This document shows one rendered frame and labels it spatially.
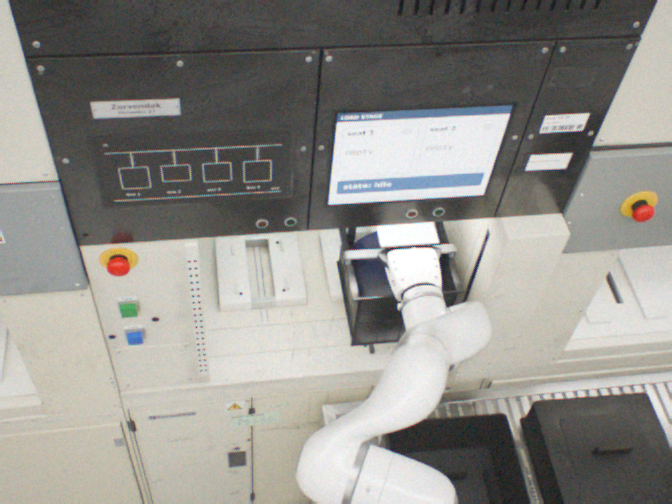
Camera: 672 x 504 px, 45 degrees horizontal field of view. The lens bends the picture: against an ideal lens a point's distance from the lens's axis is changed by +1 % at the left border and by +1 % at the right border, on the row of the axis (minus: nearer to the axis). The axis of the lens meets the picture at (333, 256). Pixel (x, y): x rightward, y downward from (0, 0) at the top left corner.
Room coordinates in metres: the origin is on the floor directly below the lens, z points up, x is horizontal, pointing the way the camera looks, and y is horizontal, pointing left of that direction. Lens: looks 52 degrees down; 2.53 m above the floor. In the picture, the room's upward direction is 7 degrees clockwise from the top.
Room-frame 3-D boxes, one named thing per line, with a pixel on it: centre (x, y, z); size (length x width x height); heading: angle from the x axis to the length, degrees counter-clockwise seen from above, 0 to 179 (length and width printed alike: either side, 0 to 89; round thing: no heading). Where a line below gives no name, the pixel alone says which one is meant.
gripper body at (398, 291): (0.97, -0.16, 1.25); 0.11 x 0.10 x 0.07; 14
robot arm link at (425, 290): (0.91, -0.18, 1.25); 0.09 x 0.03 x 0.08; 104
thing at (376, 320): (1.08, -0.14, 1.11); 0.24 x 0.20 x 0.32; 104
